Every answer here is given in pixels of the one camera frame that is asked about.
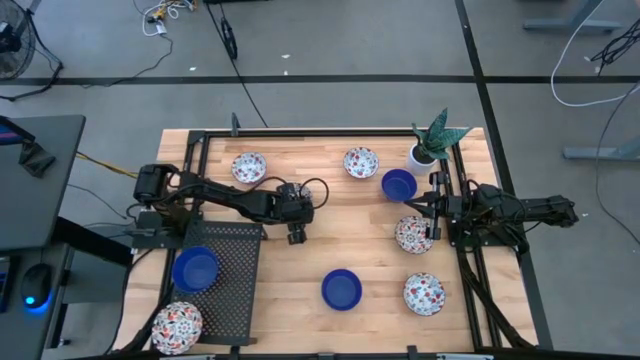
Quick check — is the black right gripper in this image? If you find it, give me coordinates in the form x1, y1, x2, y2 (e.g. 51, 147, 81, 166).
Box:
403, 171, 470, 242

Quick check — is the blue plastic bowl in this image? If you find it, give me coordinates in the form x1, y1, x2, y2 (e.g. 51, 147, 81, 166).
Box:
171, 245, 221, 295
320, 268, 364, 312
380, 168, 419, 204

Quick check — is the red bowl floral inside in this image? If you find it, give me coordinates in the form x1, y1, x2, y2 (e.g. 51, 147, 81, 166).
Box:
402, 272, 447, 317
230, 151, 268, 185
342, 146, 380, 180

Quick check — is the white plant pot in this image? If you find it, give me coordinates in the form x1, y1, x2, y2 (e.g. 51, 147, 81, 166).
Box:
406, 143, 440, 177

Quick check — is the green snake plant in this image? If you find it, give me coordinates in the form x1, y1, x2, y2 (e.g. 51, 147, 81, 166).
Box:
410, 107, 474, 162

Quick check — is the black perforated metal shelf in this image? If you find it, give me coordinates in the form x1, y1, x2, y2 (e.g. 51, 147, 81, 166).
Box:
169, 219, 268, 347

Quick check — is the grey desk leg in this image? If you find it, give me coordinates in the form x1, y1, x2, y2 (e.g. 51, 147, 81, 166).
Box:
523, 0, 624, 35
563, 135, 640, 162

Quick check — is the black desk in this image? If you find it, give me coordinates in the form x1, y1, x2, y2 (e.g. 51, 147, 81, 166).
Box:
0, 114, 87, 251

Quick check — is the black computer mouse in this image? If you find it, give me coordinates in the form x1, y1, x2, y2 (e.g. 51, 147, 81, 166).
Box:
19, 263, 53, 311

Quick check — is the black desk monitor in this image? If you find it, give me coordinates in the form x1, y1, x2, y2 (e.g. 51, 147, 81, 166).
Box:
0, 115, 36, 147

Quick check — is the black floor fan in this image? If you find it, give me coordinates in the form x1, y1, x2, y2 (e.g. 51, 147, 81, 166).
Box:
0, 0, 65, 101

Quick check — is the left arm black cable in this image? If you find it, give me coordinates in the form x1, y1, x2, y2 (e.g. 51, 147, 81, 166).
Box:
249, 175, 331, 211

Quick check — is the black aluminium table frame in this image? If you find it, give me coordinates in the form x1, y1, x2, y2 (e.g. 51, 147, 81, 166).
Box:
112, 126, 539, 360

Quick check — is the black hanging cable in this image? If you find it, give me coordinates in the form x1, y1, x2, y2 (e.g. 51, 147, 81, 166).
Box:
204, 0, 270, 129

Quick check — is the white floor cable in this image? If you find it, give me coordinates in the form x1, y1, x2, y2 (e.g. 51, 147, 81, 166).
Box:
549, 0, 640, 109

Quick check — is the yellow floor cable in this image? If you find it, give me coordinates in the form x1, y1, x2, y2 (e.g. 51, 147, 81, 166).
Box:
74, 151, 139, 180

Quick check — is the thin black floor cable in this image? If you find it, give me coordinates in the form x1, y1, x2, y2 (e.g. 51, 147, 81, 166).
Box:
67, 182, 131, 221

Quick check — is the white cable tangle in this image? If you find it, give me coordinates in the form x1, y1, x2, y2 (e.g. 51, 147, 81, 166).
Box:
141, 0, 197, 39

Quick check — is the black cable bundle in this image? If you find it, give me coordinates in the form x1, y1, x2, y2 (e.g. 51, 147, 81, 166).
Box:
589, 18, 640, 77

